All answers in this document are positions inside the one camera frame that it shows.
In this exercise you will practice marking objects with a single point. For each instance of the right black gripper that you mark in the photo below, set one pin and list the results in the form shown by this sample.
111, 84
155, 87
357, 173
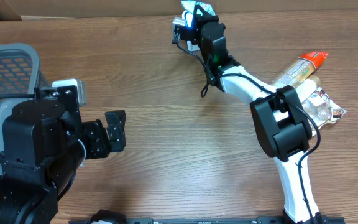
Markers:
200, 20

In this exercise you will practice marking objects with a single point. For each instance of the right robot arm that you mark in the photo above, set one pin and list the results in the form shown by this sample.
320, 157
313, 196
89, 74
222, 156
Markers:
282, 127

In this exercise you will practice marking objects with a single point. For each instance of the beige snack bag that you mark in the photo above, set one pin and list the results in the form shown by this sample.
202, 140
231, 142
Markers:
321, 108

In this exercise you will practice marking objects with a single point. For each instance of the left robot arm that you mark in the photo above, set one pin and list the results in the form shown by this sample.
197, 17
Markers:
45, 141

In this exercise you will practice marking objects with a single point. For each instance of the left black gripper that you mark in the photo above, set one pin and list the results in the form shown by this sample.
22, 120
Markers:
95, 140

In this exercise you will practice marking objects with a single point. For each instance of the orange spaghetti pasta package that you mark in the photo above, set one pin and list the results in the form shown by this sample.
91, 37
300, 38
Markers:
301, 69

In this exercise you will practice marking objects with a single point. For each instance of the grey plastic mesh basket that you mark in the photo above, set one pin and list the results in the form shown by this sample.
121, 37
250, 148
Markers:
19, 74

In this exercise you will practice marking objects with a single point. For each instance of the white barcode scanner stand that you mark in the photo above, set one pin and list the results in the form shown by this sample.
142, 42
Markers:
188, 16

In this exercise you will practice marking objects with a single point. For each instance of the white bottle gold cap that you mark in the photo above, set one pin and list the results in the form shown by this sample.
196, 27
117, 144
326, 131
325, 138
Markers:
307, 87

